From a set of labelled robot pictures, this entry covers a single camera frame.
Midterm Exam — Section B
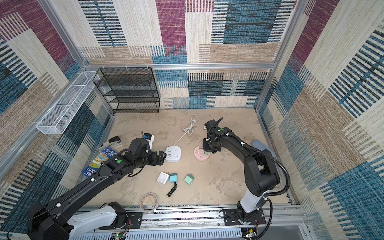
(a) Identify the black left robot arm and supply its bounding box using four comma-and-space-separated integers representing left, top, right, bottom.
27, 138, 167, 240

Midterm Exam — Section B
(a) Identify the white flat charger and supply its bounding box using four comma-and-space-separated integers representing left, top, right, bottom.
157, 172, 170, 185

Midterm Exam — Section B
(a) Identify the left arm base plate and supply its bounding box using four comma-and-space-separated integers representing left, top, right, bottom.
99, 212, 143, 231

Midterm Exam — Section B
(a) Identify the clear coiled cable ring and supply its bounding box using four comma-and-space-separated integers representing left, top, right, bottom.
140, 192, 160, 214

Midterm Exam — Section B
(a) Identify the black grey stapler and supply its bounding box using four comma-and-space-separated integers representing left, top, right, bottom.
98, 136, 123, 152

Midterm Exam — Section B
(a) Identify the white wire mesh basket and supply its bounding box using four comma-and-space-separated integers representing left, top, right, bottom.
37, 72, 96, 135

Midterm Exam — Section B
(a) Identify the blue grey glasses case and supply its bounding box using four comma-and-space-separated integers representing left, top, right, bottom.
251, 140, 276, 158

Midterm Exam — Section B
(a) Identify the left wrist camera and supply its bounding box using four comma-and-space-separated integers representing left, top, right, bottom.
142, 132, 155, 150

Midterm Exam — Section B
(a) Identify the white square power strip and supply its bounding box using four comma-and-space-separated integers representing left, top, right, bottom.
165, 146, 182, 163

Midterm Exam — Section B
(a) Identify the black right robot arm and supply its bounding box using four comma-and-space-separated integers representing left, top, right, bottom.
203, 118, 291, 224

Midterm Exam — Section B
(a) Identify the black wire shelf rack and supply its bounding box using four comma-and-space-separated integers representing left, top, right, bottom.
93, 67, 161, 114

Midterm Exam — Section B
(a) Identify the pink round power strip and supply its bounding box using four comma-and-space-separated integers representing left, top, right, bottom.
194, 147, 211, 162

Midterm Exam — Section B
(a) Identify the blue illustrated book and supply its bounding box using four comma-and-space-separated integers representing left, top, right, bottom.
81, 147, 117, 178

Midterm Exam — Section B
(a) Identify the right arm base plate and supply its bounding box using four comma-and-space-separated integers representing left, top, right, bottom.
219, 209, 267, 226

